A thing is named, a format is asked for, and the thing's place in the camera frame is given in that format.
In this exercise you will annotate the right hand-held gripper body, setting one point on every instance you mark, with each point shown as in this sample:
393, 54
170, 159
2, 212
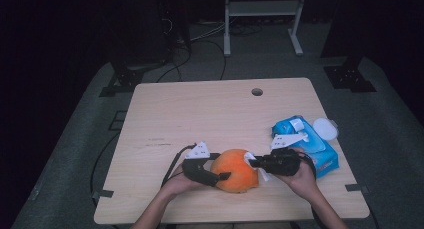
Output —
281, 164

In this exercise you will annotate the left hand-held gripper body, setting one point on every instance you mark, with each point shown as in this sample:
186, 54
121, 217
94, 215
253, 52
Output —
196, 170

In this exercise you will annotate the white wet wipe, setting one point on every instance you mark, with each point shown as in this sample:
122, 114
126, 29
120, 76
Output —
265, 176

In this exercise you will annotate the orange plush toy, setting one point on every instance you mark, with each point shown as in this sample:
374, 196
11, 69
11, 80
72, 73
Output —
238, 175

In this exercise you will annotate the blue wet wipes pack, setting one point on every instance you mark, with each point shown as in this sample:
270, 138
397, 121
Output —
321, 155

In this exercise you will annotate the person's left hand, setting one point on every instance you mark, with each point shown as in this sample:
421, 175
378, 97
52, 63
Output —
180, 185

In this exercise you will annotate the person's right hand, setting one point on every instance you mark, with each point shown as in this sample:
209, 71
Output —
301, 184

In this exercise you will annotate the white oval plastic lid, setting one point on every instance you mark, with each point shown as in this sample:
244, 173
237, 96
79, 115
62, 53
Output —
325, 129

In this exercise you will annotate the black tape strip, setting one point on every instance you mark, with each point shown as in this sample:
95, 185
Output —
102, 193
356, 188

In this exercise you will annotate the black tripod stand base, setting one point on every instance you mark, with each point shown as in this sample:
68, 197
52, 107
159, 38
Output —
126, 79

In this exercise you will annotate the black stand base plate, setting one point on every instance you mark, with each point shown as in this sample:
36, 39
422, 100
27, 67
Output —
350, 78

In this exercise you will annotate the white metal stand frame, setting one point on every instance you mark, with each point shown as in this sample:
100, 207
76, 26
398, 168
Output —
263, 8

